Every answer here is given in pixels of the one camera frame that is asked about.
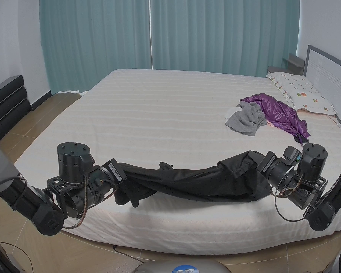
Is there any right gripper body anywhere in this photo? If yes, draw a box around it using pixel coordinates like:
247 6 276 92
256 151 298 189

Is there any blue-green curtain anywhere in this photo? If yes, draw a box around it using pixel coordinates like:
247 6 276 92
40 0 153 95
150 0 300 77

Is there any grey garment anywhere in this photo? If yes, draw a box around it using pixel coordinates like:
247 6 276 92
225 102 267 136

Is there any bed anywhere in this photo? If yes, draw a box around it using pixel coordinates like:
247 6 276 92
14 45 341 257

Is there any grey bedside table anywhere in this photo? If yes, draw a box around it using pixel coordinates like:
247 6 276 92
268 53 305 76

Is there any white printed pillow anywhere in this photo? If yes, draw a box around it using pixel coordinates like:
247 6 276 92
267 72 337 116

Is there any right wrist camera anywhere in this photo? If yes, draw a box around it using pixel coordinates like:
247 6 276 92
283 146 302 166

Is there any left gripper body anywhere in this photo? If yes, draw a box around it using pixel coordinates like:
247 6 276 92
97 159 127 194

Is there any purple satin garment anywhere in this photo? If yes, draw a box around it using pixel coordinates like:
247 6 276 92
240 93 311 144

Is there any black chest of drawers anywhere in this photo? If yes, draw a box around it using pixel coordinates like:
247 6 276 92
0 75 32 143

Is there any thin black cable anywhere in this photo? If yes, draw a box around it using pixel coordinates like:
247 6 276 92
112 245 148 264

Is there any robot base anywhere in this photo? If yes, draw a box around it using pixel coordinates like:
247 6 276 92
134 260 226 273

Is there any black T-shirt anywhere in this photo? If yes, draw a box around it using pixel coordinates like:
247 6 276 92
114 150 270 208

